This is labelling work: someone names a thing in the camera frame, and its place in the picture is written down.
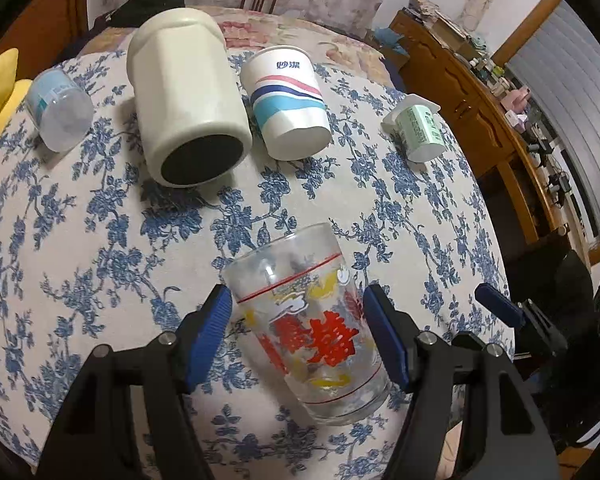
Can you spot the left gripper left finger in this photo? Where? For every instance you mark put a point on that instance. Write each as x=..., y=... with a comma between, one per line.
x=93, y=435

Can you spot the grey window blind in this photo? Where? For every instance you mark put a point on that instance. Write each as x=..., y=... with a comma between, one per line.
x=560, y=64

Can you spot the small clear plastic cup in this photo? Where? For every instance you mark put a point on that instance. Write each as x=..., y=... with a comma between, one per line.
x=60, y=109

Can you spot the printed clear glass cup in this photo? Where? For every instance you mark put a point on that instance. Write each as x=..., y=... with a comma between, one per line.
x=298, y=297

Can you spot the green yogurt cup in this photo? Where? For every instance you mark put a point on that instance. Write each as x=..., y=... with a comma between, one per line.
x=413, y=121

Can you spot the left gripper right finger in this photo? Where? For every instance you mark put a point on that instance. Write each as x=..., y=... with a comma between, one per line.
x=503, y=435

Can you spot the cream ceramic mug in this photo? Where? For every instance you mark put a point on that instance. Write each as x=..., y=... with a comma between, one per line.
x=193, y=124

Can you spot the blue cloth on box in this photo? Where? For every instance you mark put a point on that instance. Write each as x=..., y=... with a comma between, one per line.
x=389, y=39

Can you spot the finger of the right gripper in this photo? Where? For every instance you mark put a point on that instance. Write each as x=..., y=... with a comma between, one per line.
x=499, y=305

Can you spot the pink floral blanket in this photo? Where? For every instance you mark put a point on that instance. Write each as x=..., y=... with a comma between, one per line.
x=248, y=32

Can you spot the wooden sideboard cabinet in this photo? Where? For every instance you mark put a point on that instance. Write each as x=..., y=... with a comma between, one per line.
x=521, y=201

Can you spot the black bag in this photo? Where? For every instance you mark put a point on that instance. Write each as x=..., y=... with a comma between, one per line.
x=134, y=13

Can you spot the striped white paper cup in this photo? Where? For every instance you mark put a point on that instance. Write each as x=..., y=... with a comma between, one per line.
x=287, y=102

